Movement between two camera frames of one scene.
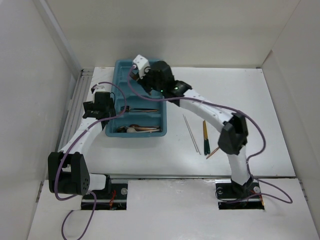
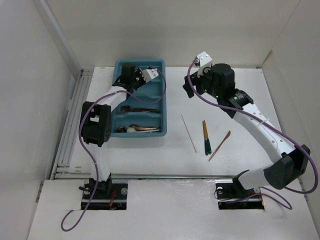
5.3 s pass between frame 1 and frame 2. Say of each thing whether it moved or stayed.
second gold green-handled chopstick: stayed
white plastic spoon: stayed
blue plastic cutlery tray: stayed
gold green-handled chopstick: stayed
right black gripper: moved
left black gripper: moved
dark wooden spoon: stayed
